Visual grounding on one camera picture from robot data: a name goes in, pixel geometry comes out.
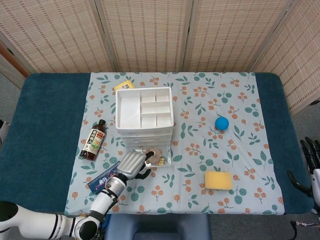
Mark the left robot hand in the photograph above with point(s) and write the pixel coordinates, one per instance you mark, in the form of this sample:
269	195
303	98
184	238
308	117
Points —
131	165

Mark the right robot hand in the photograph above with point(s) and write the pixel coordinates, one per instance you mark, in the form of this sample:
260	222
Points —
315	177

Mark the clear bottom drawer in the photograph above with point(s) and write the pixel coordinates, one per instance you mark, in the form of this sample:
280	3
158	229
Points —
167	153

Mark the clear drawer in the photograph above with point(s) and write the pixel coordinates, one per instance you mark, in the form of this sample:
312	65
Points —
147	139
167	153
147	132

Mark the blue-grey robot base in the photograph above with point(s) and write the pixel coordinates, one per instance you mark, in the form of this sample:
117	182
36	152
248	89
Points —
157	227

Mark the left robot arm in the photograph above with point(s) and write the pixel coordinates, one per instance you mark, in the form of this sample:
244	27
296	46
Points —
50	225

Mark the clear middle drawer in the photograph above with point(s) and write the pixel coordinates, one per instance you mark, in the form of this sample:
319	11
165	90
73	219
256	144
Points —
147	139

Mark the clear top drawer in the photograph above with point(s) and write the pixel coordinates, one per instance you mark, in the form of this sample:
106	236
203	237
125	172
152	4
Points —
147	132

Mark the blue pencil box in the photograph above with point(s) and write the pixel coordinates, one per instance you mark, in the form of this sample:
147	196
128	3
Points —
105	178

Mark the gold binder clips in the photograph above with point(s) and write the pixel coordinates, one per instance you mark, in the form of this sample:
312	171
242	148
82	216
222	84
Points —
162	161

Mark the dark drink bottle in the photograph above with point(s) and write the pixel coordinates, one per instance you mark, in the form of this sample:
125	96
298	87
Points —
93	142

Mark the floral tablecloth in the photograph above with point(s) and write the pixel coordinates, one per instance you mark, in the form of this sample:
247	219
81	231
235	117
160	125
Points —
200	155

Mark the yellow packet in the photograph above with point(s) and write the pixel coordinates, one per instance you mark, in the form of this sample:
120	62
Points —
124	85

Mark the yellow sponge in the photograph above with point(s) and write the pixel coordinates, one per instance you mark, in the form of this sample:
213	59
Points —
218	180

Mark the teal table cover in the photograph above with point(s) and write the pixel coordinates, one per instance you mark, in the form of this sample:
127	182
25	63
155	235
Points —
47	130

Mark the blue ball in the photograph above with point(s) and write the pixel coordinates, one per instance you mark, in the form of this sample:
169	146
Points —
222	123

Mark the white object at table side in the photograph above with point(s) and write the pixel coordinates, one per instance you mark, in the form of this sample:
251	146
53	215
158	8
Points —
3	132

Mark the woven folding screen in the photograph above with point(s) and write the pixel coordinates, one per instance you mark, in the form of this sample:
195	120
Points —
150	32

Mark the white plastic drawer organizer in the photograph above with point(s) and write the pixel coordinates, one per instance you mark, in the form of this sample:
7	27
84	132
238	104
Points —
127	110

